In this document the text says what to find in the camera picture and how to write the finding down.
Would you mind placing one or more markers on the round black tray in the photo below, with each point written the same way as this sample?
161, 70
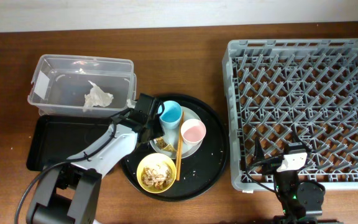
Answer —
199, 171

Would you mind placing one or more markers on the black rectangular tray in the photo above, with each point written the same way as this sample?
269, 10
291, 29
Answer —
58, 137

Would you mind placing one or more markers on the blue cup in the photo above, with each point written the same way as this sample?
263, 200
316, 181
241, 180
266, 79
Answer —
171, 115

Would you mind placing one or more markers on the pink cup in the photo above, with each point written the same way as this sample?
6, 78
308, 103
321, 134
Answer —
193, 131

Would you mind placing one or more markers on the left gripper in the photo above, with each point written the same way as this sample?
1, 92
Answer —
159, 129

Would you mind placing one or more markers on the white tissue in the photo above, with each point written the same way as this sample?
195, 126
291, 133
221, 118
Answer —
97, 97

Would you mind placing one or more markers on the white label on bin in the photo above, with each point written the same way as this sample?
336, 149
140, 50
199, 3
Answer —
41, 85

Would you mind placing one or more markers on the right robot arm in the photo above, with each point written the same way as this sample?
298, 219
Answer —
301, 200

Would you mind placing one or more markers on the wooden chopstick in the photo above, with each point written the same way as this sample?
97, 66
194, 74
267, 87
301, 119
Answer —
179, 148

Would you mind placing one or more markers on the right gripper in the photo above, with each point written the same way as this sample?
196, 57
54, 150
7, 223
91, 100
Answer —
259, 154

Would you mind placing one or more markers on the food scraps and rice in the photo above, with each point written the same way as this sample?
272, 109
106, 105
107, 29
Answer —
157, 176

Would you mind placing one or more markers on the clear plastic bin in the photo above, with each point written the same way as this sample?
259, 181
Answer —
68, 85

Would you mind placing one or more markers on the gold foil wrapper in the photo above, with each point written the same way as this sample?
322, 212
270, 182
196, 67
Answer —
162, 145

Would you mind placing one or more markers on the grey dishwasher rack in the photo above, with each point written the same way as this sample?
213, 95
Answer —
274, 87

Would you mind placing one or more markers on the yellow bowl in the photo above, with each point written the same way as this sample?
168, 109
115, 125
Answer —
151, 159

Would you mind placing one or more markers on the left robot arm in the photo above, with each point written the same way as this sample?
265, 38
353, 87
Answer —
68, 191

